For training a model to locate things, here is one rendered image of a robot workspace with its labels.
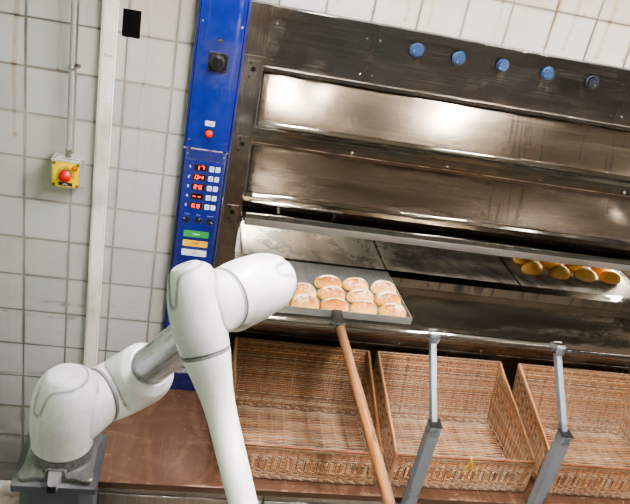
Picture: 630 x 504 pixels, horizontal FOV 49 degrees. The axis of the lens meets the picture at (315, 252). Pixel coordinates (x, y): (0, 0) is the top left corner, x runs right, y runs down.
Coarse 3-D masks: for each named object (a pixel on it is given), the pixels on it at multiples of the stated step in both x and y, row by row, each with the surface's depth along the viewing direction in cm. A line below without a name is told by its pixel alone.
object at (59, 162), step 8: (56, 152) 235; (56, 160) 230; (64, 160) 230; (72, 160) 231; (80, 160) 233; (56, 168) 231; (64, 168) 231; (80, 168) 232; (56, 176) 232; (72, 176) 233; (80, 176) 233; (56, 184) 233; (64, 184) 234; (72, 184) 234; (80, 184) 235
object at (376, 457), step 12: (348, 348) 218; (348, 360) 213; (348, 372) 209; (360, 384) 204; (360, 396) 199; (360, 408) 195; (360, 420) 193; (372, 432) 186; (372, 444) 182; (372, 456) 179; (384, 468) 176; (384, 480) 172; (384, 492) 169
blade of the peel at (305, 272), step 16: (304, 272) 261; (320, 272) 264; (336, 272) 266; (352, 272) 269; (368, 272) 272; (384, 272) 274; (368, 288) 260; (400, 304) 255; (368, 320) 241; (384, 320) 242; (400, 320) 243
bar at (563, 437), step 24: (408, 336) 242; (432, 336) 241; (456, 336) 244; (480, 336) 246; (432, 360) 241; (432, 384) 238; (432, 408) 235; (432, 432) 232; (552, 456) 245; (408, 480) 246; (552, 480) 249
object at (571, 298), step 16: (240, 256) 265; (400, 272) 278; (416, 288) 277; (432, 288) 278; (448, 288) 279; (464, 288) 280; (480, 288) 280; (496, 288) 282; (512, 288) 285; (528, 288) 288; (544, 288) 290; (560, 304) 289; (576, 304) 290; (592, 304) 290; (608, 304) 291; (624, 304) 292
